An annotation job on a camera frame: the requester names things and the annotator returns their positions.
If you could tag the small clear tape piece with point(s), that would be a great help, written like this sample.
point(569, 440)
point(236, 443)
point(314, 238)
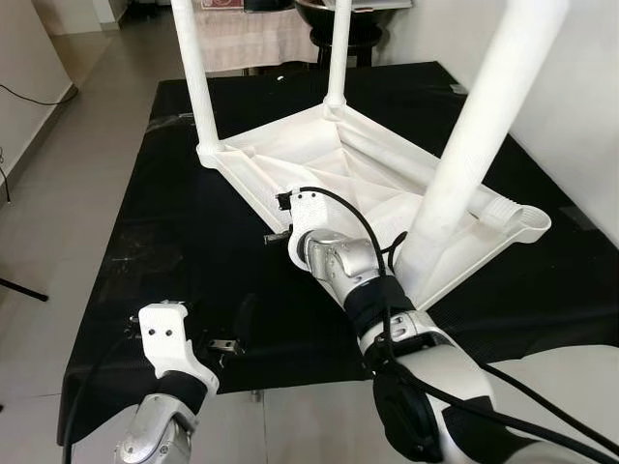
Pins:
point(455, 89)

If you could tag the black round stool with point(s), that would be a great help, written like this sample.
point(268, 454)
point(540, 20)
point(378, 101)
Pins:
point(348, 43)

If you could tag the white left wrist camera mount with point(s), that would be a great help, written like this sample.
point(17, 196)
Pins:
point(164, 333)

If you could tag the red printed box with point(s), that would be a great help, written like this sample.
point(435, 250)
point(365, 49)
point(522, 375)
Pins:
point(218, 4)

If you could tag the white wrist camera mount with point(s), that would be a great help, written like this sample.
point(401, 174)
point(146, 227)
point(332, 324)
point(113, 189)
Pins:
point(164, 333)
point(309, 208)

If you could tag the pink checked cloth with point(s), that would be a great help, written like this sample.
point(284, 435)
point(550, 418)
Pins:
point(251, 39)

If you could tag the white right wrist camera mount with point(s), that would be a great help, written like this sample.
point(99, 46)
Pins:
point(309, 208)

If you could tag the white plastic children table top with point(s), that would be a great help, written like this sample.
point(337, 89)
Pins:
point(319, 155)

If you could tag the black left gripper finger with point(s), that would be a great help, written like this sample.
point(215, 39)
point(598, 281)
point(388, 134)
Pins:
point(248, 321)

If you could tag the black tablecloth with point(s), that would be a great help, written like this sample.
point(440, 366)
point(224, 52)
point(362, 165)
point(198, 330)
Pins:
point(193, 290)

